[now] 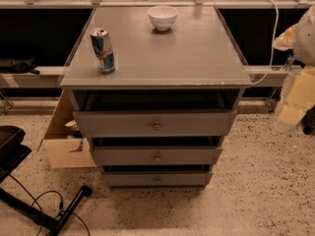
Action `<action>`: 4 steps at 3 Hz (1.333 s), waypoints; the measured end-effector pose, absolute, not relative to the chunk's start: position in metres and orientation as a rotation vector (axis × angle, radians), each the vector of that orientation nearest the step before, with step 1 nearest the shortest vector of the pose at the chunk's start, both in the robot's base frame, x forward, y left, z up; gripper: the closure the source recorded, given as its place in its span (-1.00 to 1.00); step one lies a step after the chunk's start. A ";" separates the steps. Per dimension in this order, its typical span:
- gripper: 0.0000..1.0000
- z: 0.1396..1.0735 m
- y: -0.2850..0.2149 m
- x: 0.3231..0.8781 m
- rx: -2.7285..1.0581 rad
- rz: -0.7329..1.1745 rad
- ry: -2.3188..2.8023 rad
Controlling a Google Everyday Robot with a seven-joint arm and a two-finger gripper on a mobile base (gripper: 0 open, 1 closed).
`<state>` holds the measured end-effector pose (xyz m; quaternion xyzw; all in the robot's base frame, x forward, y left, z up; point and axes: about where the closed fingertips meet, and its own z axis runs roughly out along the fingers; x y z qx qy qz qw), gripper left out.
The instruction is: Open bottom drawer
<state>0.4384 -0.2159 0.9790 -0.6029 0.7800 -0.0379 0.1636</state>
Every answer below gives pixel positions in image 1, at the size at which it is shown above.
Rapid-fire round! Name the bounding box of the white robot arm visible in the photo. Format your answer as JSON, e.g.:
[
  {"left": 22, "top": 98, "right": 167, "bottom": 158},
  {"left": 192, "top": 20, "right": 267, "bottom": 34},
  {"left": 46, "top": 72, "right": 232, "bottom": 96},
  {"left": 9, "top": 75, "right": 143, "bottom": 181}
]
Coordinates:
[{"left": 275, "top": 6, "right": 315, "bottom": 132}]

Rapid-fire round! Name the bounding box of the white bowl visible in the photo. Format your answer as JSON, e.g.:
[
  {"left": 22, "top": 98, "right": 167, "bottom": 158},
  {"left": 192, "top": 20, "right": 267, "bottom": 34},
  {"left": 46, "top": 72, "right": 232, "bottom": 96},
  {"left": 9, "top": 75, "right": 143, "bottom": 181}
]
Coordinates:
[{"left": 148, "top": 5, "right": 178, "bottom": 30}]

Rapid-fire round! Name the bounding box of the metal railing frame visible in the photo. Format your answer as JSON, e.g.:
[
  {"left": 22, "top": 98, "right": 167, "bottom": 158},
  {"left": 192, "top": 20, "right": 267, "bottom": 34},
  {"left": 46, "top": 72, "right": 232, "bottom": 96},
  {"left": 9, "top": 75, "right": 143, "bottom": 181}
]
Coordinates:
[{"left": 0, "top": 0, "right": 315, "bottom": 116}]

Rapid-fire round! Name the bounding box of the open cardboard box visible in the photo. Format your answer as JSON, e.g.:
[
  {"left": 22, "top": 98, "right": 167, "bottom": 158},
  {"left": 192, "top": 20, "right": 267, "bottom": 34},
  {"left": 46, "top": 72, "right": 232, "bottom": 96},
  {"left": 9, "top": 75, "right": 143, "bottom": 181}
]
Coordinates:
[{"left": 43, "top": 90, "right": 95, "bottom": 168}]

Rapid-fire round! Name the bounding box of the white hanging cable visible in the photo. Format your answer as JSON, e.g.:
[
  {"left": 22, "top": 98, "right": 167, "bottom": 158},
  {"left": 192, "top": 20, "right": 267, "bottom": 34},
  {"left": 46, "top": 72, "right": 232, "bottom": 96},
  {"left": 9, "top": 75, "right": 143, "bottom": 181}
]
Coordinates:
[{"left": 250, "top": 0, "right": 280, "bottom": 87}]

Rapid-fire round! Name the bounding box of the black bag on ledge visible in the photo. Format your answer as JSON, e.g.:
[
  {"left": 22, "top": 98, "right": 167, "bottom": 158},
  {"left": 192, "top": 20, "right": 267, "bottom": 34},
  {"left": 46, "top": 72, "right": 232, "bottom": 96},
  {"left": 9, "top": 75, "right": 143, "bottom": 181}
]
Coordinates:
[{"left": 0, "top": 58, "right": 40, "bottom": 75}]

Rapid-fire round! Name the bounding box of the black floor cable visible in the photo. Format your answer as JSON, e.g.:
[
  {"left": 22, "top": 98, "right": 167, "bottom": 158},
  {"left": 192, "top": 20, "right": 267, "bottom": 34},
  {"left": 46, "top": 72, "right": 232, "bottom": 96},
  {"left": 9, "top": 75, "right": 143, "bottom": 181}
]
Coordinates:
[{"left": 7, "top": 174, "right": 92, "bottom": 236}]

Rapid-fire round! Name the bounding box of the grey drawer cabinet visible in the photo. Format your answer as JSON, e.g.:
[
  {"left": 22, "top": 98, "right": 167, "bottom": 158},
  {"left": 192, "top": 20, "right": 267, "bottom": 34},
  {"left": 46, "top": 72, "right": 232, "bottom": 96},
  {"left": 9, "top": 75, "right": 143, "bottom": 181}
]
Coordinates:
[{"left": 61, "top": 6, "right": 250, "bottom": 176}]

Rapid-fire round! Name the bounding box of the grey bottom drawer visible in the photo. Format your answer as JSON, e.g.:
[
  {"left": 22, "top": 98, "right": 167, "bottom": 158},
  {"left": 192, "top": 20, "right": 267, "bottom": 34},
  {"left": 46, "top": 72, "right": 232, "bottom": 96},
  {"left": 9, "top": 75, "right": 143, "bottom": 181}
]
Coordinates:
[{"left": 102, "top": 171, "right": 213, "bottom": 187}]

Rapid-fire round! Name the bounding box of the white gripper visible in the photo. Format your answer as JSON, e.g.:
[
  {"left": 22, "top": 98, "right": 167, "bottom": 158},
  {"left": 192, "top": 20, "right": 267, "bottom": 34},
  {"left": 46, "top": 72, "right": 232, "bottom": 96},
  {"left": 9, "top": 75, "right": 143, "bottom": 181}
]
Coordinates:
[{"left": 274, "top": 65, "right": 315, "bottom": 132}]

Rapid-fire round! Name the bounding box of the blue silver energy drink can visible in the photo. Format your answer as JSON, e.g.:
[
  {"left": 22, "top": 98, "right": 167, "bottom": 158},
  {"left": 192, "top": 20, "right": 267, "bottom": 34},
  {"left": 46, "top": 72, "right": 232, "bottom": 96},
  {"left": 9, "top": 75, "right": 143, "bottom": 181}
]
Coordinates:
[{"left": 91, "top": 28, "right": 115, "bottom": 74}]

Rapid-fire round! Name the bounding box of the grey middle drawer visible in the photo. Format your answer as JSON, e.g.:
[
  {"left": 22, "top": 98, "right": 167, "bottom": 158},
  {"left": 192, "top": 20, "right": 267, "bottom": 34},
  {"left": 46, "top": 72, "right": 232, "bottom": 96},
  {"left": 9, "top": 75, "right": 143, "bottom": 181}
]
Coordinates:
[{"left": 92, "top": 147, "right": 221, "bottom": 166}]

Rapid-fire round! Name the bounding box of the black stand with base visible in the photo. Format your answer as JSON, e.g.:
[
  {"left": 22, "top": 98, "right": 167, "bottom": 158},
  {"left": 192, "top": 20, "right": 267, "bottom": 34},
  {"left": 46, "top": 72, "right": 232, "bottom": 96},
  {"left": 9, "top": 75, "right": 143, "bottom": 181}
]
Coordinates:
[{"left": 0, "top": 125, "right": 94, "bottom": 236}]

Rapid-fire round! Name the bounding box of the grey top drawer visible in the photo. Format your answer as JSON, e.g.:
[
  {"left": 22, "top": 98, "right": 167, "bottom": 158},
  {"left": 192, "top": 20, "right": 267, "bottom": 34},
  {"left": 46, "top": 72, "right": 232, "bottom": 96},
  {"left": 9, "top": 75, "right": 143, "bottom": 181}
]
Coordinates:
[{"left": 73, "top": 110, "right": 236, "bottom": 138}]

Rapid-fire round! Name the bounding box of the grey drawer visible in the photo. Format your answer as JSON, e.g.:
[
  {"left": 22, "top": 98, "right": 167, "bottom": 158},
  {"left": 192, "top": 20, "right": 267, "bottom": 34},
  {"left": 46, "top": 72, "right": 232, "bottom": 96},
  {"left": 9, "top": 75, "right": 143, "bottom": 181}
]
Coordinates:
[
  {"left": 92, "top": 147, "right": 221, "bottom": 166},
  {"left": 102, "top": 171, "right": 213, "bottom": 187},
  {"left": 73, "top": 110, "right": 236, "bottom": 138}
]

